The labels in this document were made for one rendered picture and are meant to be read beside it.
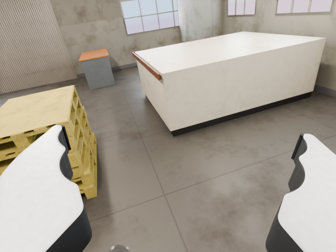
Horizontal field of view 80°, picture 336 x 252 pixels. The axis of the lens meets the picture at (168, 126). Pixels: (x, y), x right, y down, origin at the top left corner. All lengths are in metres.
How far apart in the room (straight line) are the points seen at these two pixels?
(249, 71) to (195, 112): 0.97
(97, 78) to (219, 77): 3.84
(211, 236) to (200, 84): 1.84
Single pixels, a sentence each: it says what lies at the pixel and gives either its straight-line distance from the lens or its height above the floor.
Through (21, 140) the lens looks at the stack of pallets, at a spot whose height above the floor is 0.84.
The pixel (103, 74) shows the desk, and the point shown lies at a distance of 5.95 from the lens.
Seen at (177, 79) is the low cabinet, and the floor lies 0.84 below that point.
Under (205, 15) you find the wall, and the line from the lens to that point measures 6.49.
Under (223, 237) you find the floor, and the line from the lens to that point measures 1.92.
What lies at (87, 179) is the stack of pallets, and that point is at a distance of 2.31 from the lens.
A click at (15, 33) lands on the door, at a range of 7.87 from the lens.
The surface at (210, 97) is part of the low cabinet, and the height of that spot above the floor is 0.47.
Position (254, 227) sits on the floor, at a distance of 2.00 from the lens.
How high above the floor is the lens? 1.64
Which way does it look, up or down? 30 degrees down
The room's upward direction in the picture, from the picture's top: 8 degrees counter-clockwise
